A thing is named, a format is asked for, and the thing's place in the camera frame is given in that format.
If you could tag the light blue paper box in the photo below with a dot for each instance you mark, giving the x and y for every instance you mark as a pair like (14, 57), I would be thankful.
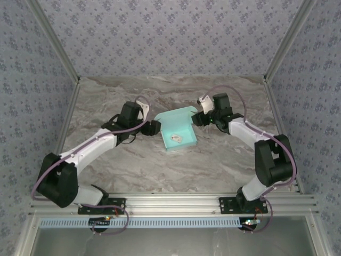
(187, 133)

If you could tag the small white card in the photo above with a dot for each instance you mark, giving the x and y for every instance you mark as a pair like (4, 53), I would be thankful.
(176, 138)

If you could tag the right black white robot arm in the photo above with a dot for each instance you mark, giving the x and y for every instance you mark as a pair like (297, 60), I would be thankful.
(239, 128)

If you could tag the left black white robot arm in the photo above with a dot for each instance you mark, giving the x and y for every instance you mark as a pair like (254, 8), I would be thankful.
(93, 146)

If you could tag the left small circuit board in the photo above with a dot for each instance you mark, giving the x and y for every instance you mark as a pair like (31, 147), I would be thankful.
(100, 220)

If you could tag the small circuit board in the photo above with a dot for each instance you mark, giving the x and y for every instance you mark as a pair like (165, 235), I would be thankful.
(251, 222)
(100, 220)

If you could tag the right small circuit board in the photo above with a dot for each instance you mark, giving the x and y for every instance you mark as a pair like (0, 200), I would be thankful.
(251, 222)

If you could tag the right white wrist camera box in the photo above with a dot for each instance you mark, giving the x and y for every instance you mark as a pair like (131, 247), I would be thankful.
(207, 106)

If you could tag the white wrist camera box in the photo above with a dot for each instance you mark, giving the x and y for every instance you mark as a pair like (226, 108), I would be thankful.
(207, 106)
(145, 108)

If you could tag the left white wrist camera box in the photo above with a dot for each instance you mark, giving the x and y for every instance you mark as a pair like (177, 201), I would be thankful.
(145, 108)

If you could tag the left aluminium table side rail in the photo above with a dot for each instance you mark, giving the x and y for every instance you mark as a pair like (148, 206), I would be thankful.
(69, 114)

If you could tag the aluminium mounting rail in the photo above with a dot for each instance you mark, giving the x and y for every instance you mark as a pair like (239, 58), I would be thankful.
(173, 204)

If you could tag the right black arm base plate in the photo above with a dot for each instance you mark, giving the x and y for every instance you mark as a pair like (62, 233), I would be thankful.
(225, 205)

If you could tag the right slanted aluminium frame post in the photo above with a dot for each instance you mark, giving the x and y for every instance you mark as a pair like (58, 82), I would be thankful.
(287, 40)

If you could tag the slanted aluminium frame post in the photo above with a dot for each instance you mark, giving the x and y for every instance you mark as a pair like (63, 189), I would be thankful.
(55, 40)
(287, 40)

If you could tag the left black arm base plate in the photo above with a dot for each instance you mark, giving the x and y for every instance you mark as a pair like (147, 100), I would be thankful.
(83, 210)

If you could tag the left slanted aluminium frame post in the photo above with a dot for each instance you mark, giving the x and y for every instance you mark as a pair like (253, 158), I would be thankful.
(55, 40)

